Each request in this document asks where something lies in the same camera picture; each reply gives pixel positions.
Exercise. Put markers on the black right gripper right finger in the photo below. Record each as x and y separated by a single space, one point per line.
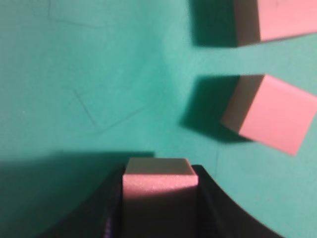
218 216

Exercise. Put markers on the green cloth backdrop and cover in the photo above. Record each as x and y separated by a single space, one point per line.
87 84

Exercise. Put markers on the pink cube column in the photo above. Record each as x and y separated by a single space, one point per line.
159 198
259 21

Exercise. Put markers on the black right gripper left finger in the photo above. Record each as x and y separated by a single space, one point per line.
99 216

